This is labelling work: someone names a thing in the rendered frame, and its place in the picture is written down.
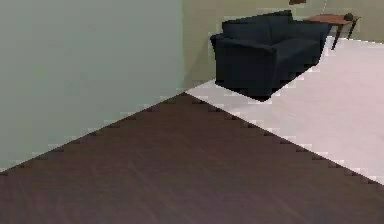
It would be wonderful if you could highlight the dark blue sofa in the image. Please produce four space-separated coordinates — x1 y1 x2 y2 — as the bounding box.
209 9 333 103

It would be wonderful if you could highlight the brown wooden side table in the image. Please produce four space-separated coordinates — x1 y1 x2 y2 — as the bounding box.
303 13 362 51

